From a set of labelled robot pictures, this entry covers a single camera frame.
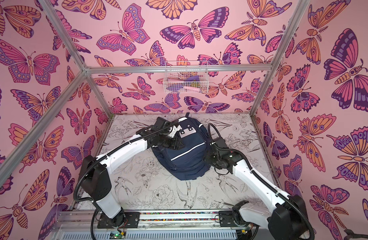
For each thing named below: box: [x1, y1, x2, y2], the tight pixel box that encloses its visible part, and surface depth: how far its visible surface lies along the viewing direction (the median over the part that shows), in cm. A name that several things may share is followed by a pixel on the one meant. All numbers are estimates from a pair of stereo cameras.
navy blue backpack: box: [151, 116, 211, 181], surface depth 89 cm
